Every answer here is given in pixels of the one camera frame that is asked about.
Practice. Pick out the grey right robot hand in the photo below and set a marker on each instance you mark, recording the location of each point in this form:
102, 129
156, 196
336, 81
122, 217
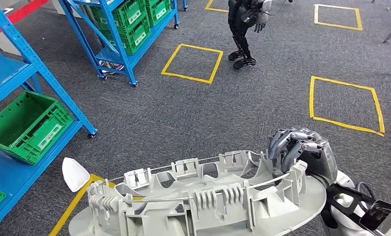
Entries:
315, 153

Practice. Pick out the grey plastic wheel hubcap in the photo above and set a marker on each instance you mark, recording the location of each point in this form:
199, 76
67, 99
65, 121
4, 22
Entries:
214, 211

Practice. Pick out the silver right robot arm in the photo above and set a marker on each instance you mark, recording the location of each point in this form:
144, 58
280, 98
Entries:
345, 182

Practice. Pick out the blue steel shelf rack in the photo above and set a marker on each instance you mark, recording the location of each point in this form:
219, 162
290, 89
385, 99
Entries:
115, 32
6, 70

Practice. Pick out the yellow floor tape square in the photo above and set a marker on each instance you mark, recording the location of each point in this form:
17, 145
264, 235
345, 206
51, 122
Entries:
70, 208
377, 110
201, 48

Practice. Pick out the black humanoid robot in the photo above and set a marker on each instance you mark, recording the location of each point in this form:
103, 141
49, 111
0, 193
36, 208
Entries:
239, 19

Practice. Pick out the white pointed plastic piece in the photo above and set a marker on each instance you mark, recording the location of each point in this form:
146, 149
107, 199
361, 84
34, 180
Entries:
74, 176

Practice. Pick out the red barrier tape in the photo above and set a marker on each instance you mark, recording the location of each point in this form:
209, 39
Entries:
29, 7

